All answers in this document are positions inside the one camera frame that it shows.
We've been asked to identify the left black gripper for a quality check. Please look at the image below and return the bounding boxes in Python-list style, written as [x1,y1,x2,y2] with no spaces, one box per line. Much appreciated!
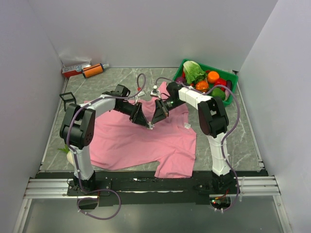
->
[115,101,149,128]

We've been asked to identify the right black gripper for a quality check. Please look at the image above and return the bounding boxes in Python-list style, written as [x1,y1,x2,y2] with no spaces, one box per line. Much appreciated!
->
[151,98,186,125]

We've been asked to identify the pink t-shirt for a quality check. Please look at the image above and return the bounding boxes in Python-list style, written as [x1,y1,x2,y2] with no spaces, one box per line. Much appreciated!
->
[90,104,196,178]

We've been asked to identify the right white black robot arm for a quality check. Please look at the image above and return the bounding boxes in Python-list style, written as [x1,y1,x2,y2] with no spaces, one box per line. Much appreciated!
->
[151,82,234,194]

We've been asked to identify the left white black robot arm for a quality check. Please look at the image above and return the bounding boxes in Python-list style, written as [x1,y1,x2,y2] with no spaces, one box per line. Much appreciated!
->
[60,84,149,195]

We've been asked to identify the white garment care label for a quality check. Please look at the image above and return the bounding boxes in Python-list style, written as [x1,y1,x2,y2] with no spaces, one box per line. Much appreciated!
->
[184,123,191,129]

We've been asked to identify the purple onion toy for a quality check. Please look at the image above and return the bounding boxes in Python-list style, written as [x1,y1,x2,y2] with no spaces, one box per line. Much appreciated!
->
[175,77,187,83]

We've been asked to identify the green lettuce toy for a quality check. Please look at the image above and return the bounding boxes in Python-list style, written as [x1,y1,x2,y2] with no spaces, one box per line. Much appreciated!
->
[183,61,207,84]

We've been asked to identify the green pepper toy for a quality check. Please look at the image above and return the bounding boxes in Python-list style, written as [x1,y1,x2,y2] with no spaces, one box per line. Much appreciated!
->
[210,87,226,101]

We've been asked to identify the orange toy fruit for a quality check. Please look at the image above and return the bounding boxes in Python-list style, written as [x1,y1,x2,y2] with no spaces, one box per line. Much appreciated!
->
[207,71,220,84]

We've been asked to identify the orange cylindrical bottle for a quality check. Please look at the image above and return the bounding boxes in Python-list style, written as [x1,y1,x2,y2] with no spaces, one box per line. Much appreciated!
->
[82,63,110,78]

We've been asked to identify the purple eggplant toy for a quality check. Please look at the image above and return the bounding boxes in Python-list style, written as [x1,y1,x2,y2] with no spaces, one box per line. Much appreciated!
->
[225,80,232,101]

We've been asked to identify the white daikon radish toy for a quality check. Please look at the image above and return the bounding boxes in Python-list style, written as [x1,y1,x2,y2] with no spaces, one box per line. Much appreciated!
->
[58,145,74,166]

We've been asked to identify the green plastic bin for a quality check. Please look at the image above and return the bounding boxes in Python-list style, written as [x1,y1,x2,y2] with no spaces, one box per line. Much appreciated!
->
[174,59,238,108]

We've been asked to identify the clear plastic bag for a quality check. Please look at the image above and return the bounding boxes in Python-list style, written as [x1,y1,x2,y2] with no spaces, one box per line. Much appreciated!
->
[59,50,91,67]

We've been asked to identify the red white flat box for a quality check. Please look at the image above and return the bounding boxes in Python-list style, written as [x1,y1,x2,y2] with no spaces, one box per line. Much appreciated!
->
[62,62,91,78]

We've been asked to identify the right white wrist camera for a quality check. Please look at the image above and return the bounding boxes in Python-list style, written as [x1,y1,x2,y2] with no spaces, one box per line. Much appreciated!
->
[150,85,160,98]

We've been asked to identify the small black square frame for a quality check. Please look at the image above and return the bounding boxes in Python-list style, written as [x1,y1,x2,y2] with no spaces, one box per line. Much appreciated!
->
[59,92,76,111]

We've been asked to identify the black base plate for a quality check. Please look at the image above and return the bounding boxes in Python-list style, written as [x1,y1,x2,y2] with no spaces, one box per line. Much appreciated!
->
[26,170,268,209]

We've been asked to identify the aluminium rail frame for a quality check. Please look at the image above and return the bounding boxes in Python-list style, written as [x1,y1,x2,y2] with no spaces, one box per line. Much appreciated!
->
[13,170,292,233]

